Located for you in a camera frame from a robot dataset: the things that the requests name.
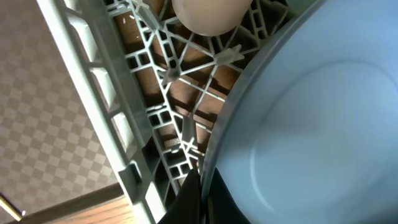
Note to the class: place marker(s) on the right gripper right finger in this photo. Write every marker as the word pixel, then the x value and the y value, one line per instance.
pixel 221 208

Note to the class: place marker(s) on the pink cup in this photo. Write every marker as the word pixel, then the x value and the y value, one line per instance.
pixel 210 17

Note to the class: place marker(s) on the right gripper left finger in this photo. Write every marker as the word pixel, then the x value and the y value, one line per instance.
pixel 186 208

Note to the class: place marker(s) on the right wooden chopstick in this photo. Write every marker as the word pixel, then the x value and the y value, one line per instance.
pixel 11 209

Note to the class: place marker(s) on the grey dishwasher rack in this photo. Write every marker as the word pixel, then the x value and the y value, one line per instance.
pixel 152 88

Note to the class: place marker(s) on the dark blue plate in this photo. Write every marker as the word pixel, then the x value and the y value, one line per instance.
pixel 308 133

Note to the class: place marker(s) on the dark brown serving tray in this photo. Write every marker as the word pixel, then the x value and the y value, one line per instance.
pixel 50 152

